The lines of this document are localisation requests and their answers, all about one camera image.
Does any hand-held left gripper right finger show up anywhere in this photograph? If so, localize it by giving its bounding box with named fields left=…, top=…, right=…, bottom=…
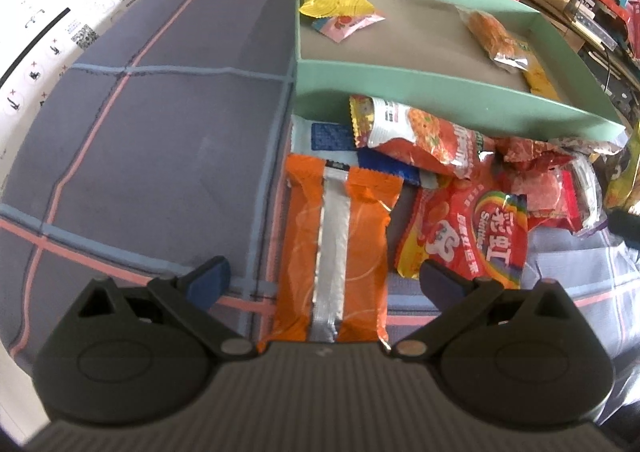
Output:
left=390, top=260, right=581, bottom=363

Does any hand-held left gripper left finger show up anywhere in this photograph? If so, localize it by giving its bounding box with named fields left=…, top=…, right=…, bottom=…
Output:
left=65, top=256, right=253, bottom=363

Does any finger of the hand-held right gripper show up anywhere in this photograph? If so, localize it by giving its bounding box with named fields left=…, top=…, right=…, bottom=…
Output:
left=605, top=209, right=640, bottom=253

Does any yellow green snack packet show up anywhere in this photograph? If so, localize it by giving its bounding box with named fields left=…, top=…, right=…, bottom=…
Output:
left=602, top=132, right=640, bottom=213

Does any red rainbow candy packet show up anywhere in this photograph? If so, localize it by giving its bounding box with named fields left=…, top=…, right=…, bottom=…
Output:
left=394, top=172, right=531, bottom=290

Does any silver grey foil packet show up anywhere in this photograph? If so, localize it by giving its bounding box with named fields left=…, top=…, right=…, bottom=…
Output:
left=550, top=129, right=628, bottom=237

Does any small red snack packet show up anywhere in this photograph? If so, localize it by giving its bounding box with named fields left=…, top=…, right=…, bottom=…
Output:
left=512, top=169, right=583, bottom=233

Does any orange packet with silver seam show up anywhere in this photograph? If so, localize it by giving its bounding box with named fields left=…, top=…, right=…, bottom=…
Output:
left=257, top=154, right=405, bottom=353

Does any orange red snack packet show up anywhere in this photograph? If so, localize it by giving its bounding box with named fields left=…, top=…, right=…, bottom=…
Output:
left=495, top=136, right=576, bottom=173

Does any red and white snack packet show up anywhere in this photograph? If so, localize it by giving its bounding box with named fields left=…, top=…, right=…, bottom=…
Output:
left=348, top=94, right=496, bottom=180

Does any green cardboard box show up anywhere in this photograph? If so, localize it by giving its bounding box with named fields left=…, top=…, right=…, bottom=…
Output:
left=291, top=0, right=627, bottom=143

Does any long yellow snack packet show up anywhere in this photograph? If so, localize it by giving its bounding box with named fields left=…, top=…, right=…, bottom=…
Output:
left=520, top=39, right=563, bottom=102

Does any light blue snack packet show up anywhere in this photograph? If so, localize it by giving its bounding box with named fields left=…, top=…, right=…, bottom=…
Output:
left=290, top=114, right=421, bottom=187

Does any black electronic device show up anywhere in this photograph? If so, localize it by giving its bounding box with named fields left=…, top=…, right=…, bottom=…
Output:
left=565, top=0, right=640, bottom=57

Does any clear packet of orange snack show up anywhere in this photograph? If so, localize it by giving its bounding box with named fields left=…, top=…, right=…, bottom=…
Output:
left=455, top=6, right=533, bottom=72

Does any small pink candy packet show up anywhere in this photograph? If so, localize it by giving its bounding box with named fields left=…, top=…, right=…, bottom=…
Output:
left=310, top=14, right=386, bottom=40

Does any white instruction sheet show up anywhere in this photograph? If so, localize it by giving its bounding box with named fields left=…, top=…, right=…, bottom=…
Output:
left=0, top=0, right=156, bottom=173

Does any yellow foil snack packet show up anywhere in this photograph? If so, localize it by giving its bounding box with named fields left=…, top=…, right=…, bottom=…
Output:
left=298, top=0, right=376, bottom=20

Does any black cable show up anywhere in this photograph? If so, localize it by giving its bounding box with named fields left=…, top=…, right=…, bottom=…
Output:
left=602, top=44, right=616, bottom=97

